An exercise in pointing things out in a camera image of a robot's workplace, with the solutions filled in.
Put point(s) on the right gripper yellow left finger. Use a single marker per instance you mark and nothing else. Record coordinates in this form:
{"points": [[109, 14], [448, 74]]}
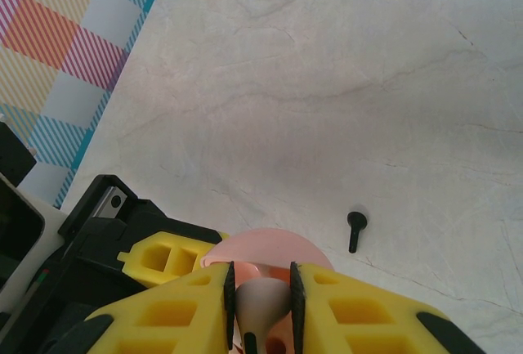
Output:
{"points": [[163, 321]]}

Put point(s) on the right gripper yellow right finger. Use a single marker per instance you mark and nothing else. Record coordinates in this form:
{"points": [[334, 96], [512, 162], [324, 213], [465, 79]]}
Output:
{"points": [[367, 321]]}

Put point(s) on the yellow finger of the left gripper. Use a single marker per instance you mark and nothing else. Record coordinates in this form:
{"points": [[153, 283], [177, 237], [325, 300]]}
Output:
{"points": [[175, 258]]}

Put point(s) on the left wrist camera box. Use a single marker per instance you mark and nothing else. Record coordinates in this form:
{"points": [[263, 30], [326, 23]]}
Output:
{"points": [[51, 223]]}

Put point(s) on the pink earbud charging case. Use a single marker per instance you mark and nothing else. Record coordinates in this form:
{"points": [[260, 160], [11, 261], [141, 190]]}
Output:
{"points": [[269, 247]]}

